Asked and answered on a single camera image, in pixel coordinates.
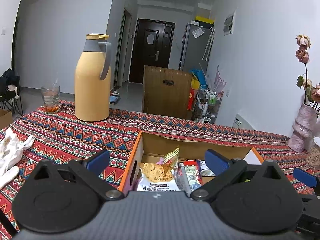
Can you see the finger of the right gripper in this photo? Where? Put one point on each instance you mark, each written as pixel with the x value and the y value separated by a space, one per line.
pixel 307 179

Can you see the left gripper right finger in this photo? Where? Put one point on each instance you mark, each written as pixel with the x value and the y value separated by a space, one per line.
pixel 226 173

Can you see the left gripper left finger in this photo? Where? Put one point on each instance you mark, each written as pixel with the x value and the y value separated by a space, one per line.
pixel 87 172

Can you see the white snack packet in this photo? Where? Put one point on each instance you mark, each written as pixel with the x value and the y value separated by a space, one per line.
pixel 192 174

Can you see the cookie snack packet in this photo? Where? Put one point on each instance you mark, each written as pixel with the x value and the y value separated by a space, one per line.
pixel 160 176

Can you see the patterned red tablecloth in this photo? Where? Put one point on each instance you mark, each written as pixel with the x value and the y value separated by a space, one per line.
pixel 61 137

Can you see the pink textured vase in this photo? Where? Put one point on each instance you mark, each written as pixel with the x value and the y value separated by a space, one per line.
pixel 303 127

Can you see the red gift box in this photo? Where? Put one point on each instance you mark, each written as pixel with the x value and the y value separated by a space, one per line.
pixel 191 99

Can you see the white cloth glove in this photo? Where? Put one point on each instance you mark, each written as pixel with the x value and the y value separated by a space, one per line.
pixel 11 153

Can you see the glass with drink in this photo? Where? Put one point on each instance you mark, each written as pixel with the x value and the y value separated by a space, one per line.
pixel 51 97

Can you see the dried pink roses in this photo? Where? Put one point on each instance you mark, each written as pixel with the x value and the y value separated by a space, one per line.
pixel 311 92

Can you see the yellow bag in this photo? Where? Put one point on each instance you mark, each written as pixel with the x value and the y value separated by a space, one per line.
pixel 195 84

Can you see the yellow thermos jug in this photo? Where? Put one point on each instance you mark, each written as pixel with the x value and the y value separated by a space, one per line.
pixel 93 79

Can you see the wooden chair back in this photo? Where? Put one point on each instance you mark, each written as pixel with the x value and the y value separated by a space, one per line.
pixel 166 92

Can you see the blue plastic bin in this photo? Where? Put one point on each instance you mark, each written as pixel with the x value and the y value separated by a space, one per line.
pixel 199 75

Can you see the black folding chair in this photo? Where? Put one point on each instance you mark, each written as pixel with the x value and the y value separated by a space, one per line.
pixel 11 92

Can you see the grey refrigerator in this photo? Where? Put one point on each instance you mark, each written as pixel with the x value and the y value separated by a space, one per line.
pixel 195 46

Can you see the black entrance door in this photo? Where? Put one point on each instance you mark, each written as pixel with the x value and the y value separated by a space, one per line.
pixel 152 47

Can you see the yellow box on refrigerator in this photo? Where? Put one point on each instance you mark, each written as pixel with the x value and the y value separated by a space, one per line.
pixel 204 20

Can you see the wire storage cart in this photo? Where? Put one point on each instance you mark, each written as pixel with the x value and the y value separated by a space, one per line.
pixel 207 105

